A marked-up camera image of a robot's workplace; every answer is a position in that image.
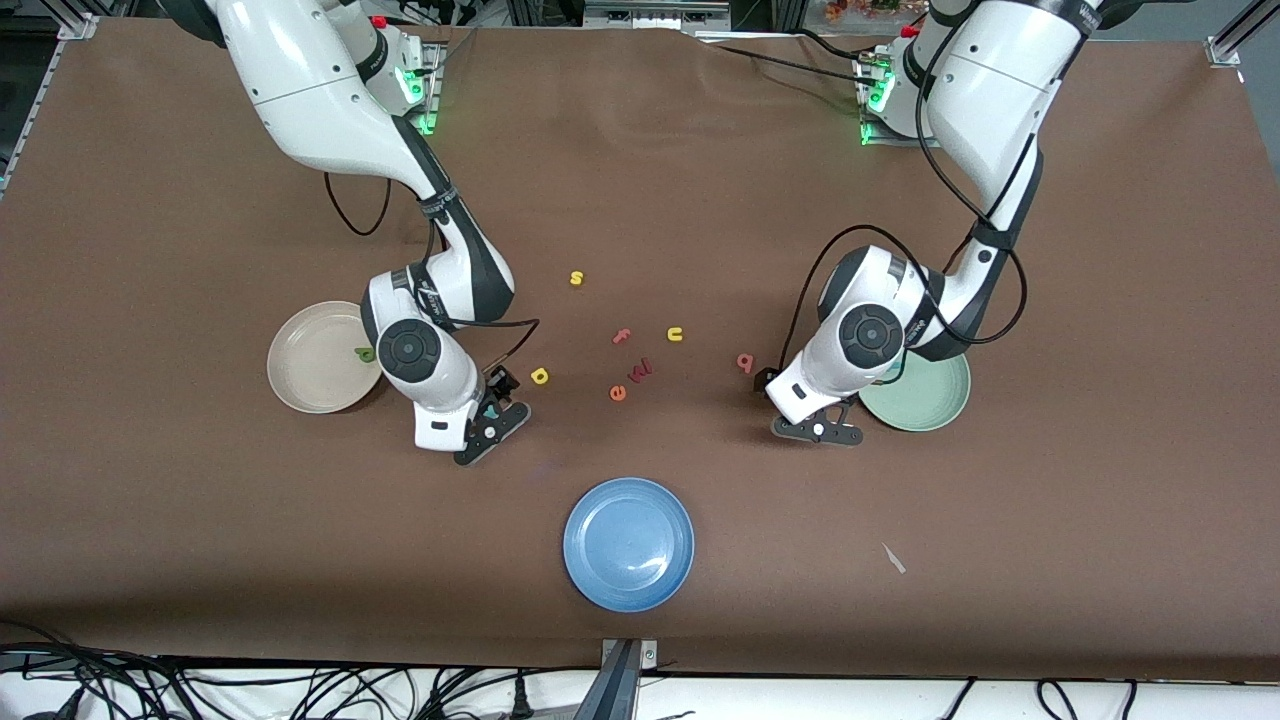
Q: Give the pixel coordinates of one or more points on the aluminium frame profile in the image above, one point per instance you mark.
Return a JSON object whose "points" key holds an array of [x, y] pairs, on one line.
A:
{"points": [[45, 85]]}

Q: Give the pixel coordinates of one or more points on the dark red letter w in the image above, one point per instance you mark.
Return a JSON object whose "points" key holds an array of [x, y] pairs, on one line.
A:
{"points": [[641, 371]]}

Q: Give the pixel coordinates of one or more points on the orange flowers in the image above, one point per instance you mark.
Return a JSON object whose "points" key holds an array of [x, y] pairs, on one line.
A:
{"points": [[860, 8]]}

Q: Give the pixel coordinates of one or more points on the aluminium frame corner bracket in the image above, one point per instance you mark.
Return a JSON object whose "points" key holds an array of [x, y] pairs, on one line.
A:
{"points": [[1222, 48]]}

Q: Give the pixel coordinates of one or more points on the blue plate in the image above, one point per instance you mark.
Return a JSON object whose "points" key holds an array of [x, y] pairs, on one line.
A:
{"points": [[628, 544]]}

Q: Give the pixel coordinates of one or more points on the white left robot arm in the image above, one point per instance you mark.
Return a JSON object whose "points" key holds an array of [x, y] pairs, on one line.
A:
{"points": [[1000, 90]]}

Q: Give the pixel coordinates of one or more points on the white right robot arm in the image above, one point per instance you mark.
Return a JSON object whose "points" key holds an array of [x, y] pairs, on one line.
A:
{"points": [[300, 90]]}

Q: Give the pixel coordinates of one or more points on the beige brown plate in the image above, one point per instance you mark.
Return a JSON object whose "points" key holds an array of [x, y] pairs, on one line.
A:
{"points": [[315, 360]]}

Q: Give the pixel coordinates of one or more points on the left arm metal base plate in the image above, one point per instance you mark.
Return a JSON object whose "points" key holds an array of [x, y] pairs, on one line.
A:
{"points": [[870, 137]]}

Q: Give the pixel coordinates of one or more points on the white paper scrap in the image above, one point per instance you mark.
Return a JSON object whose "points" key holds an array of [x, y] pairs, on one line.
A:
{"points": [[893, 558]]}

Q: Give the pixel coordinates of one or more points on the black power plug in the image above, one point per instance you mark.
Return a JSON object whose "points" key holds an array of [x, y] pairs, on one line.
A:
{"points": [[520, 700]]}

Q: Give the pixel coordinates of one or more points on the metal table edge bracket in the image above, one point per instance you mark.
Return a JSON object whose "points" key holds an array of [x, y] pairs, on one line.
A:
{"points": [[628, 670]]}

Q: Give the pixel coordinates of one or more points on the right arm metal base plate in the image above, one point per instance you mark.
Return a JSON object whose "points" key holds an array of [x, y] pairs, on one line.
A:
{"points": [[433, 85]]}

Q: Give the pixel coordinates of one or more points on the light green plate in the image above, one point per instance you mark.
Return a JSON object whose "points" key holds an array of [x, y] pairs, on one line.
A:
{"points": [[930, 396]]}

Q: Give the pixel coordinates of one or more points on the grey metal box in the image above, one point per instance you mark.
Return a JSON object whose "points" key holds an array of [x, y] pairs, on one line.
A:
{"points": [[650, 15]]}

